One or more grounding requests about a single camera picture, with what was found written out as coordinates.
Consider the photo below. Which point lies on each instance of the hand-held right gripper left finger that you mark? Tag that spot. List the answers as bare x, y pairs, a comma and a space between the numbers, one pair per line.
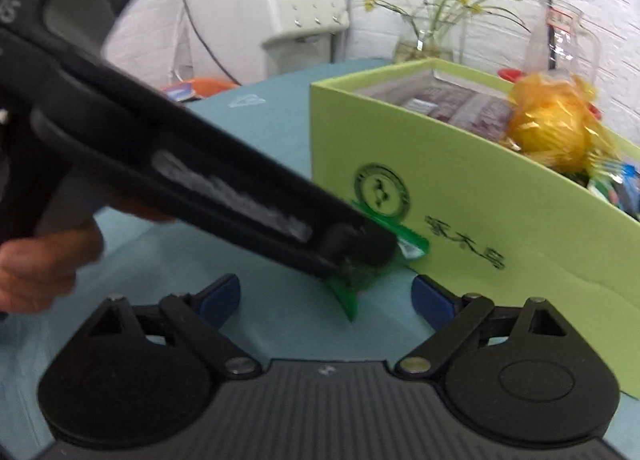
220, 300

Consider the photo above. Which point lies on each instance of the light green cardboard box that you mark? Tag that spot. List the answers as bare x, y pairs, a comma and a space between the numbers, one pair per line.
500, 220

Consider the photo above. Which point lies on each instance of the black stick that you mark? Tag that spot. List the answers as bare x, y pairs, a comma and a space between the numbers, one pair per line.
551, 25

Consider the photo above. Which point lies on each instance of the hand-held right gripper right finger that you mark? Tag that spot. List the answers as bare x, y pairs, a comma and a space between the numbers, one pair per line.
432, 302

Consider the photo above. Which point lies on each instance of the blue white snack packet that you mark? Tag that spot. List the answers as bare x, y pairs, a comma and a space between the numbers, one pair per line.
620, 187

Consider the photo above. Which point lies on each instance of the person's left hand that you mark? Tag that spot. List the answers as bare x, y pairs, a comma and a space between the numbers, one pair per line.
40, 270

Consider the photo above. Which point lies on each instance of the red plastic basin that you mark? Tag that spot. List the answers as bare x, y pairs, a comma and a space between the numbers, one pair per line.
511, 74

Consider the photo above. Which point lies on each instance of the yellow puffy snack packet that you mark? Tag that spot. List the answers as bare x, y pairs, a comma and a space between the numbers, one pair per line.
550, 130

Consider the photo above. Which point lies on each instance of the dark red clear snack packet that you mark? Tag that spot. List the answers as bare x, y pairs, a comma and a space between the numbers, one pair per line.
465, 113

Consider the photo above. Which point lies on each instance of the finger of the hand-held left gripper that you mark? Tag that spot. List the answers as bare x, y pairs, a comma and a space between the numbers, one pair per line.
360, 250

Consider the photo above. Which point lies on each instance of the glass pitcher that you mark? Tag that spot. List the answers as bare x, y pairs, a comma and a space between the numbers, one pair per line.
565, 40

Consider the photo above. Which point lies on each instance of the plant in glass vase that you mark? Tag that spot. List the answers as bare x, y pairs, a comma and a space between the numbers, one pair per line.
435, 15

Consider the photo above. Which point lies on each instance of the orange plastic object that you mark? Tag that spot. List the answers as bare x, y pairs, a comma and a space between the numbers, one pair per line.
200, 89

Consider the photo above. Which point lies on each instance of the green snack packet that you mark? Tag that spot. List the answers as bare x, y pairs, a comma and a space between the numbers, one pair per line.
350, 297

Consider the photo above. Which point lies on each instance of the white water dispenser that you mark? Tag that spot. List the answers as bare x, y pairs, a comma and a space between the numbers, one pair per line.
270, 5

